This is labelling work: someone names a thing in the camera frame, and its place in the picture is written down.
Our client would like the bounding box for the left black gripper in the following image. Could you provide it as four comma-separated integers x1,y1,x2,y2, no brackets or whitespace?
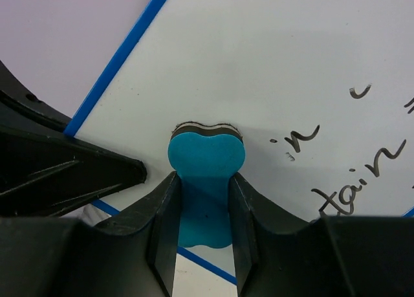
1,62,147,217

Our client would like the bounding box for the blue whiteboard eraser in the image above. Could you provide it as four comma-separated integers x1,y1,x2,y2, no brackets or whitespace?
168,122,245,248

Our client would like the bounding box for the blue framed small whiteboard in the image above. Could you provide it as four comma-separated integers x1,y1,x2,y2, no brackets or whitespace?
65,0,413,286

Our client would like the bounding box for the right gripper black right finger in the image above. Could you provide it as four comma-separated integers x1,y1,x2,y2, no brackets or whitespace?
228,174,413,296

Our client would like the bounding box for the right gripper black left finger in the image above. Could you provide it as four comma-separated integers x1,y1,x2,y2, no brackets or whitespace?
1,172,181,296

